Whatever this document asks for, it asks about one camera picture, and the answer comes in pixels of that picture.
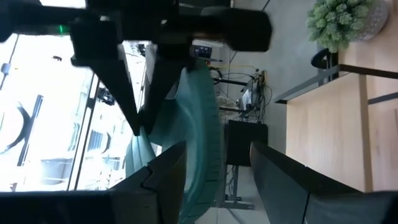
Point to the black rectangular panel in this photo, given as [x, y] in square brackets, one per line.
[245, 143]

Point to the black ceiling spotlight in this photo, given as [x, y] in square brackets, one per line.
[106, 97]

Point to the green succulent in patterned pot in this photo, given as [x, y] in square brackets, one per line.
[335, 21]

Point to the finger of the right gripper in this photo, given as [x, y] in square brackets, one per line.
[121, 90]
[164, 84]

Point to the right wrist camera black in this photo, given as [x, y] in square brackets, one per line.
[242, 29]

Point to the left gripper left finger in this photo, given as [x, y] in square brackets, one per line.
[161, 186]

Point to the black aluminium rig frame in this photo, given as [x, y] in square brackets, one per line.
[332, 62]

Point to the metal overhead crossbar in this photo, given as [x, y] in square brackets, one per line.
[84, 133]

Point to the green rubber slide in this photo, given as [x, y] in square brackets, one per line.
[192, 124]

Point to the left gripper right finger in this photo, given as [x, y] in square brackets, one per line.
[286, 193]

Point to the wooden shelf with black frame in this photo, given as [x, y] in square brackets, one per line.
[323, 130]

